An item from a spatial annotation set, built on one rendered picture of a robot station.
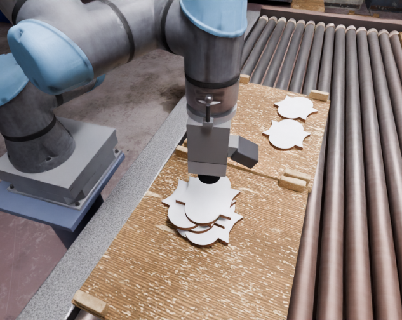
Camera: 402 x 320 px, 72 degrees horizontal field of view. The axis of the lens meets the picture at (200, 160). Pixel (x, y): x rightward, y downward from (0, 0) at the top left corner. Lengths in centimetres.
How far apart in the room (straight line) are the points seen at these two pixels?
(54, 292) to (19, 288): 117
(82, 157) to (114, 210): 16
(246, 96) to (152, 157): 39
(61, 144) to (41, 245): 118
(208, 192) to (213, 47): 32
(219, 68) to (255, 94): 64
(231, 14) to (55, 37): 18
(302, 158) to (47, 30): 63
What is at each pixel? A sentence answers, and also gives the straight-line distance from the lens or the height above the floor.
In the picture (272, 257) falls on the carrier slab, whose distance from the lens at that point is 58.
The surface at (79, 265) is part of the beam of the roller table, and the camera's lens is 63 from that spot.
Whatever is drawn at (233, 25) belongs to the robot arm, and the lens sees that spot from 34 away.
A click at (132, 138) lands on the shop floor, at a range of 228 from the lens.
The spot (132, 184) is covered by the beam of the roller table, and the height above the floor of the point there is 91.
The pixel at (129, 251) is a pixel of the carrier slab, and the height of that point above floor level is 94.
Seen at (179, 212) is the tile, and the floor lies 98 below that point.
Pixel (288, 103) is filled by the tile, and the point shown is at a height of 95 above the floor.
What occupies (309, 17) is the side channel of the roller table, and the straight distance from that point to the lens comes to 175.
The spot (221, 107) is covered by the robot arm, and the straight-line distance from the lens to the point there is 38.
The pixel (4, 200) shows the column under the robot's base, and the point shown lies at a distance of 88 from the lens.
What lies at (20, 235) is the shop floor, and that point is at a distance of 196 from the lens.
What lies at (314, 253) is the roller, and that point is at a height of 92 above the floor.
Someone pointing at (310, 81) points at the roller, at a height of 92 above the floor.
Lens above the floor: 145
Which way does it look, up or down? 45 degrees down
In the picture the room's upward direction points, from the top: straight up
